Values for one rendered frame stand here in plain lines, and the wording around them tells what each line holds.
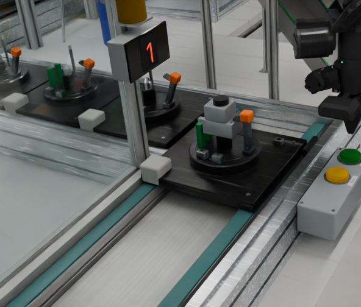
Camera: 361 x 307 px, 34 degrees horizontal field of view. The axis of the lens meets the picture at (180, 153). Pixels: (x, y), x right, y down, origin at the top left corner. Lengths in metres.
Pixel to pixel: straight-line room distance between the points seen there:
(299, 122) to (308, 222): 0.35
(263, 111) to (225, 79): 0.41
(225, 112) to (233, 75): 0.70
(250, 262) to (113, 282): 0.23
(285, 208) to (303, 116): 0.35
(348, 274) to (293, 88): 0.75
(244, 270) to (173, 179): 0.27
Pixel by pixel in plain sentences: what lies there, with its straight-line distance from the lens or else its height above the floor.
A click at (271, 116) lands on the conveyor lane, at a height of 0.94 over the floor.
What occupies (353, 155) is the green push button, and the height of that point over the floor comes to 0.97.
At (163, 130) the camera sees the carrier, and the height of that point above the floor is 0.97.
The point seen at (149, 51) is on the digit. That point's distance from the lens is 1.05.
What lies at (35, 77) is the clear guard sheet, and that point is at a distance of 0.93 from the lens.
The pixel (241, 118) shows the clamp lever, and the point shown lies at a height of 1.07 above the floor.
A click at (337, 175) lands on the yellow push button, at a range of 1.10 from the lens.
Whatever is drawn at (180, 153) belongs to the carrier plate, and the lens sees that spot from 1.19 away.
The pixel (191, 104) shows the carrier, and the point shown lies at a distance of 1.38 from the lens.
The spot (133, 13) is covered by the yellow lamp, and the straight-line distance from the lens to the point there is 1.02.
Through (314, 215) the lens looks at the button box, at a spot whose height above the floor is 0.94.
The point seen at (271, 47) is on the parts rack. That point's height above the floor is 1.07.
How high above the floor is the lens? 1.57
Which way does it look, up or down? 31 degrees down
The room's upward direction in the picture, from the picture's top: 7 degrees counter-clockwise
